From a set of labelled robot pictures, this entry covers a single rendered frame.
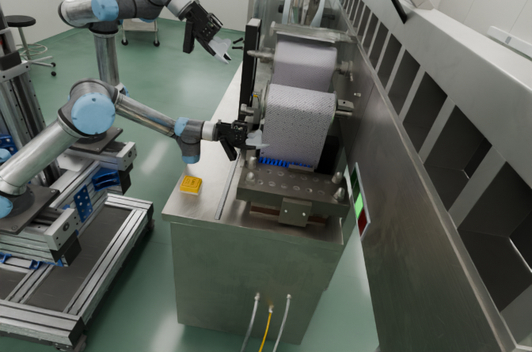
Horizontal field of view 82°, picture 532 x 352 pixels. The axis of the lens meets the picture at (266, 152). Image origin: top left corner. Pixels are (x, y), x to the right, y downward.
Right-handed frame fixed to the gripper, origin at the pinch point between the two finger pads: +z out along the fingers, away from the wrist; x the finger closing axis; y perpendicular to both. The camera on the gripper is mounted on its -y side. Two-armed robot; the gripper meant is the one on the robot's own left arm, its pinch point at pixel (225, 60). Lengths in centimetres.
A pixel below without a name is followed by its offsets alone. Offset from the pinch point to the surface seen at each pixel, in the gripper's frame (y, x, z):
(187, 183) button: -40.7, -16.6, 21.7
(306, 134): 5.3, -5.9, 38.7
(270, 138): -6.5, -5.9, 31.4
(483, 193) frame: 42, -73, 29
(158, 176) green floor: -149, 84, 35
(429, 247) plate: 32, -72, 36
